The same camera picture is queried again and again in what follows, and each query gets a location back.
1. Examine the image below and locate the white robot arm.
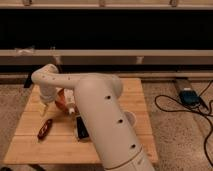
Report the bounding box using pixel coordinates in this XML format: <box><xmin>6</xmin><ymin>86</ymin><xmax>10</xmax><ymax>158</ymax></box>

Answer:
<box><xmin>31</xmin><ymin>64</ymin><xmax>155</xmax><ymax>171</ymax></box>

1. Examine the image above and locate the black floor cable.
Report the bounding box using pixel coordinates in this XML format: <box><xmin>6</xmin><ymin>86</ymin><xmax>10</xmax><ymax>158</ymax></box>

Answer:
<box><xmin>153</xmin><ymin>79</ymin><xmax>213</xmax><ymax>168</ymax></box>

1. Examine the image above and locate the wooden table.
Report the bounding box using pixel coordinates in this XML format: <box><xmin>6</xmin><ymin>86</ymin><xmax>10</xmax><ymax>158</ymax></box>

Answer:
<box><xmin>4</xmin><ymin>78</ymin><xmax>158</xmax><ymax>164</ymax></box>

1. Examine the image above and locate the blue device on floor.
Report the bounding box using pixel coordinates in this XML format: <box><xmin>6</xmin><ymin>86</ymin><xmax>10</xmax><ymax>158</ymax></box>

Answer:
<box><xmin>179</xmin><ymin>89</ymin><xmax>199</xmax><ymax>106</ymax></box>

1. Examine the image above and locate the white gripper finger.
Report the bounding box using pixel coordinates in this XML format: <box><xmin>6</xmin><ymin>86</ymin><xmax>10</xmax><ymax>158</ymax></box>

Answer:
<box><xmin>68</xmin><ymin>108</ymin><xmax>75</xmax><ymax>115</ymax></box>

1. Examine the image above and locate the black rectangular device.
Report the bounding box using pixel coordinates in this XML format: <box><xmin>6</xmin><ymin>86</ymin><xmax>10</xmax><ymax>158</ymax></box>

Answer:
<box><xmin>76</xmin><ymin>116</ymin><xmax>89</xmax><ymax>139</ymax></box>

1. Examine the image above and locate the orange ceramic bowl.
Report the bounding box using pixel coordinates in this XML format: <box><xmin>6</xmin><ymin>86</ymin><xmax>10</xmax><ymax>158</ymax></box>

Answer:
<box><xmin>55</xmin><ymin>88</ymin><xmax>78</xmax><ymax>114</ymax></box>

